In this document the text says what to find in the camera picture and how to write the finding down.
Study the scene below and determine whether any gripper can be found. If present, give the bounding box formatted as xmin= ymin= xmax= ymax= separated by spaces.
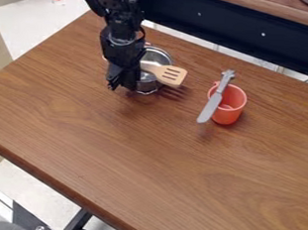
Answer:
xmin=94 ymin=26 xmax=150 ymax=93

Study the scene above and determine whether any silver pot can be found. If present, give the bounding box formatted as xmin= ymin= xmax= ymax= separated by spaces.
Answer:
xmin=133 ymin=45 xmax=176 ymax=97

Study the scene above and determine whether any orange cup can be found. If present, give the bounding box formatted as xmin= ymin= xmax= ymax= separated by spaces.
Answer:
xmin=203 ymin=80 xmax=251 ymax=128

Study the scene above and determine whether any wooden spatula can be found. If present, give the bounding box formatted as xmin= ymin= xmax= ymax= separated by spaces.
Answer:
xmin=138 ymin=59 xmax=190 ymax=89

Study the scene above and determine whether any grey toy knife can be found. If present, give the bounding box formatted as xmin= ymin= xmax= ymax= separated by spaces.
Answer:
xmin=194 ymin=66 xmax=238 ymax=127

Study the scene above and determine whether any wooden desk with black front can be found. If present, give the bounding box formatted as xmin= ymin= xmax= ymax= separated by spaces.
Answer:
xmin=129 ymin=0 xmax=308 ymax=81

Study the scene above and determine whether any black table leg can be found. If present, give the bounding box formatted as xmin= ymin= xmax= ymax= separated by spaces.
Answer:
xmin=61 ymin=206 xmax=98 ymax=230

